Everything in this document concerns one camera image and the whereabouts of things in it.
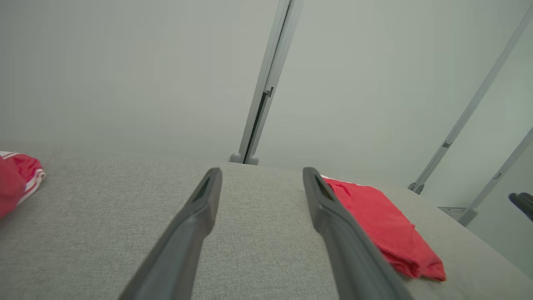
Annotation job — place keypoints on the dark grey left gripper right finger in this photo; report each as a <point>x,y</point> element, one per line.
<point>349,250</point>

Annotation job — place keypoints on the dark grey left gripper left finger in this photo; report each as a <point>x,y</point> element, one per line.
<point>183,241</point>

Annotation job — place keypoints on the plain red garment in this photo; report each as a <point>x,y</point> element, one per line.
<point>387,225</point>

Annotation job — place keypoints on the red white basketball jersey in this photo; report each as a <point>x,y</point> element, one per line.
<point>16,179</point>

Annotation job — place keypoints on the grey metal frame strut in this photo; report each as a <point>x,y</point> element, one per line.
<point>470,108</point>
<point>495,179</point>

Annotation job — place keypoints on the grey partition post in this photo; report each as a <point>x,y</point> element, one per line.
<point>270,83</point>

